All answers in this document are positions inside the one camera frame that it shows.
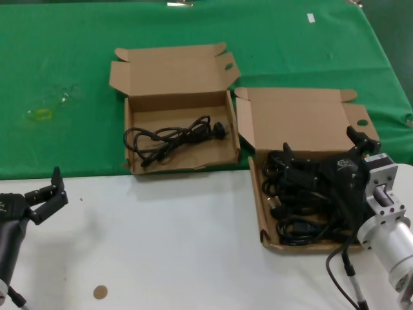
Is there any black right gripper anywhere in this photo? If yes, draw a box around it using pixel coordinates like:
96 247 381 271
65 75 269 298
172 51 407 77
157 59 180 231
283 125 382 233

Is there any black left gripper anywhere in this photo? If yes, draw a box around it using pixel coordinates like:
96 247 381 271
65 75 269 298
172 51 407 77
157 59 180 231
0 166 69 284

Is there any black power cable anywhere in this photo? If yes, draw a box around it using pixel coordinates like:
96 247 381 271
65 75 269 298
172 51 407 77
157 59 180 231
123 115 230 169

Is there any cardboard box with smooth walls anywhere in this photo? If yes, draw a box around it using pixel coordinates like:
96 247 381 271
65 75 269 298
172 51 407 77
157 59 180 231
234 86 381 256

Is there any green table cloth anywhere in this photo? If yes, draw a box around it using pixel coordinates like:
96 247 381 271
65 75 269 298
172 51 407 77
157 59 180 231
0 0 413 180

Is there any pile of black power cables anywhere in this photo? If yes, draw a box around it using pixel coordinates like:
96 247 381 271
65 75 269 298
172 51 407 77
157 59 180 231
261 150 359 248

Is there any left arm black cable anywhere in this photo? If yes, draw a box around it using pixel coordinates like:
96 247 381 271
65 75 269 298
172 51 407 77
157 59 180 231
8 285 32 310

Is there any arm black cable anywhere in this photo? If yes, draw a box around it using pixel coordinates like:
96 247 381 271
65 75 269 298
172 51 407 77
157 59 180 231
326 238 369 310
8 285 32 310

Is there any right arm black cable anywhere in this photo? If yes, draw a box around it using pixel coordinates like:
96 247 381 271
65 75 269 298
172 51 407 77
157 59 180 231
326 238 369 310

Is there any cardboard box with creased wall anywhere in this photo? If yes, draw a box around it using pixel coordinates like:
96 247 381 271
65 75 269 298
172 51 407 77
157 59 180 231
108 41 242 175

